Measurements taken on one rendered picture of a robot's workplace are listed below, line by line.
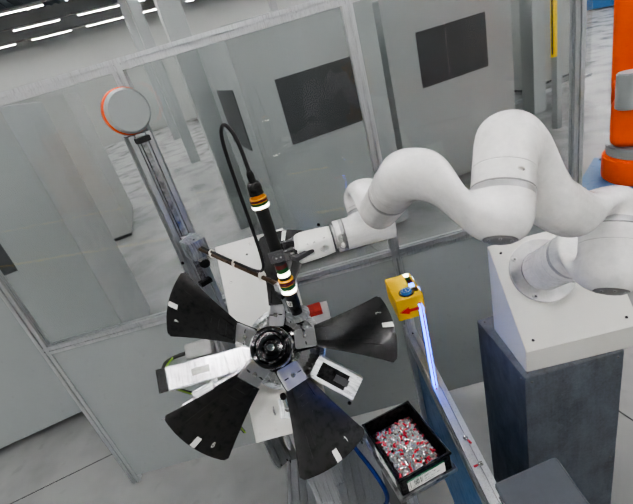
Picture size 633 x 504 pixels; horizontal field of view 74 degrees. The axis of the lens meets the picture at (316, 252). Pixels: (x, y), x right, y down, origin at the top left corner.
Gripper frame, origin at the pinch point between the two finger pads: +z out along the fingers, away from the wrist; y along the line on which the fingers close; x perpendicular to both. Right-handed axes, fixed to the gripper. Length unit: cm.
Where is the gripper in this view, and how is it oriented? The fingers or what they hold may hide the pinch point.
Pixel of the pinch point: (276, 253)
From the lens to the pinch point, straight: 111.3
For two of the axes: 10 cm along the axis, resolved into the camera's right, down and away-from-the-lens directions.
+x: -2.4, -8.6, -4.4
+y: -1.0, -4.3, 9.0
